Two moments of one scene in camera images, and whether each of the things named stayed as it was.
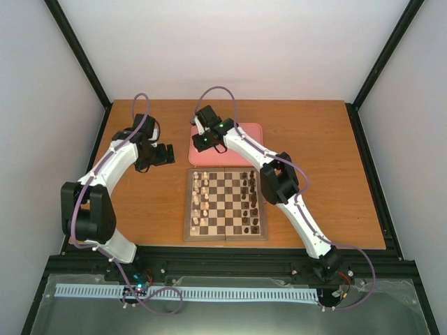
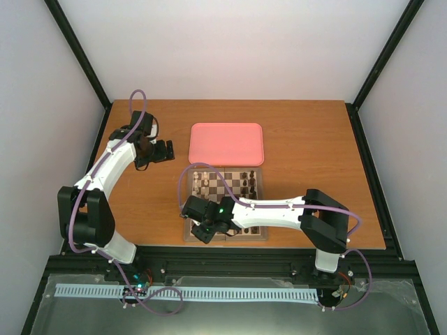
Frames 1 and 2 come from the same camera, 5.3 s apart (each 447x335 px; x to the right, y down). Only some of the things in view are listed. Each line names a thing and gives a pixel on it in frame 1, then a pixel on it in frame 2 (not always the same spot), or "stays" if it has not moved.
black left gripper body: [156, 158] stays
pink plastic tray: [223, 154] stays
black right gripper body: [205, 144] -> [206, 236]
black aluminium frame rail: [279, 262] stays
